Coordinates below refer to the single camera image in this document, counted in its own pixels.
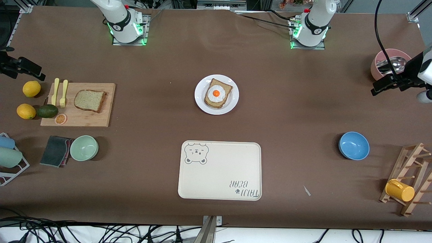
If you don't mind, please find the brown bread slice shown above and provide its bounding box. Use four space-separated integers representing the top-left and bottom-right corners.
74 89 107 113

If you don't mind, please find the white round plate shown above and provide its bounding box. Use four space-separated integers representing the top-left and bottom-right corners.
194 75 239 115

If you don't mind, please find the yellow lemon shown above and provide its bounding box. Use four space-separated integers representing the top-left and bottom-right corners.
17 104 36 120
23 81 41 98

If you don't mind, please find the metal ladle spoon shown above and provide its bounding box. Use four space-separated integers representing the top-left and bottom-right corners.
376 57 407 75

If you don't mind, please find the pink bowl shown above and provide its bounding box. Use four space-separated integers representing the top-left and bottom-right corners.
371 49 412 81

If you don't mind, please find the yellow plastic knife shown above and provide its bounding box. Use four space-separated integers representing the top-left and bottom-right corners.
51 78 60 106

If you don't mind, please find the yellow plastic fork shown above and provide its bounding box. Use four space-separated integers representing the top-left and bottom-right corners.
60 80 69 108

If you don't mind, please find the dark green avocado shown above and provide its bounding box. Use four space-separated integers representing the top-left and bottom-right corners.
36 104 58 118

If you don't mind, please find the blue bowl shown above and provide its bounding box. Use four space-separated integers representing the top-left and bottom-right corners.
339 132 370 161

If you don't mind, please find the wooden cutting board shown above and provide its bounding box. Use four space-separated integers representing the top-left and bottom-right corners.
40 83 116 128

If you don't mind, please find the wooden mug rack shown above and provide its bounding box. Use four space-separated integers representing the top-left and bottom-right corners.
379 143 432 217

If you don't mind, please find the light blue cup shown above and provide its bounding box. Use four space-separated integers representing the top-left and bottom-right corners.
0 136 16 150

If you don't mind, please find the grey and pink cloth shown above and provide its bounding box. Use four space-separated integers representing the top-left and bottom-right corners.
40 135 75 168

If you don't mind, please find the pale green cup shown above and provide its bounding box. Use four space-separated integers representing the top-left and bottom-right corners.
0 147 23 168

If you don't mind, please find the light green bowl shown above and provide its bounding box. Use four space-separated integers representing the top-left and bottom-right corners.
70 135 99 161

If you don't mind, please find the yellow mug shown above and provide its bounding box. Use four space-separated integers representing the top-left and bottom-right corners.
385 179 415 202

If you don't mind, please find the bread slice under egg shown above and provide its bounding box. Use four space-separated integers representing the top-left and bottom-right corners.
204 78 233 109

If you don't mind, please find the fried egg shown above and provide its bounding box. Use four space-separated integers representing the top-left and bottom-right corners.
207 85 226 103

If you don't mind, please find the grey equipment box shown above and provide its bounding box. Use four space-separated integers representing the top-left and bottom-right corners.
197 0 247 10

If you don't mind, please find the cream bear print tray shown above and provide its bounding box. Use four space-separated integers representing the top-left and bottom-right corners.
178 140 262 201

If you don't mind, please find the aluminium frame profile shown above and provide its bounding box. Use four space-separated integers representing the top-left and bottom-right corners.
7 4 34 48
407 0 432 22

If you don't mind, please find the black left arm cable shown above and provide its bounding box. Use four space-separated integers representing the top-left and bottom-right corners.
375 0 405 83

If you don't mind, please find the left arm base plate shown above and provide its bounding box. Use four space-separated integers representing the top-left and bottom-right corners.
290 19 326 50

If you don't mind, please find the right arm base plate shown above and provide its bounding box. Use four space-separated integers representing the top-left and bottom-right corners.
112 14 150 46

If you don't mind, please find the white wire rack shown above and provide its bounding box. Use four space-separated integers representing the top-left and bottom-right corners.
0 133 30 186

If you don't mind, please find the black table power cable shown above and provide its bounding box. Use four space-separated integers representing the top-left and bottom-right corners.
235 9 297 29

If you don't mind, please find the black floor cable bundle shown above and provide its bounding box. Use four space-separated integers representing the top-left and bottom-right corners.
0 216 203 243

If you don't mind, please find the metal table bracket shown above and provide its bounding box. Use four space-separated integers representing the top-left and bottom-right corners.
194 215 223 243

